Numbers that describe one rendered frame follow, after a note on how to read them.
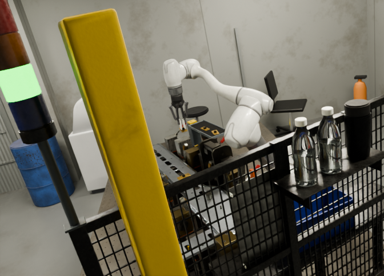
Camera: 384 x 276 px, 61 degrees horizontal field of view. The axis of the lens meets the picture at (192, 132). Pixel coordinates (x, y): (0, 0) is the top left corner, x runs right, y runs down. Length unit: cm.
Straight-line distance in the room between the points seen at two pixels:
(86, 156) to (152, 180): 361
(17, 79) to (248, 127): 115
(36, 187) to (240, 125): 344
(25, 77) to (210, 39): 416
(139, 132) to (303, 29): 458
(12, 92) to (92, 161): 364
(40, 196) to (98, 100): 407
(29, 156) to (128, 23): 212
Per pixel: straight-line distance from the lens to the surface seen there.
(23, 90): 73
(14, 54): 72
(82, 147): 428
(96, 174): 440
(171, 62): 197
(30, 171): 456
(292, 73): 517
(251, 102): 168
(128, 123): 67
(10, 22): 73
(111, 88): 65
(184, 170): 219
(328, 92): 548
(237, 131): 161
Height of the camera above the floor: 197
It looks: 20 degrees down
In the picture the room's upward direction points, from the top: 12 degrees counter-clockwise
